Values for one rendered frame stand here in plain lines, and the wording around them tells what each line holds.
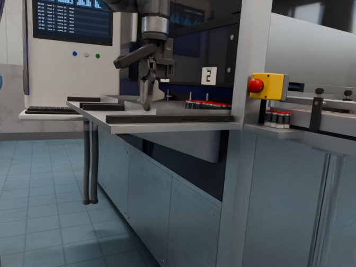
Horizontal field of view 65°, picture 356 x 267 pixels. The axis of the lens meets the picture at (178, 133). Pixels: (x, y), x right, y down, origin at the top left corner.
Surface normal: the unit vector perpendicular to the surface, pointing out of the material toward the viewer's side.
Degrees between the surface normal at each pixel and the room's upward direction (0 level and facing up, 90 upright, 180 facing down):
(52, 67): 90
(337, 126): 90
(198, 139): 90
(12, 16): 90
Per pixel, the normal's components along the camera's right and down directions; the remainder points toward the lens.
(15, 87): 0.44, 0.18
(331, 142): -0.87, 0.04
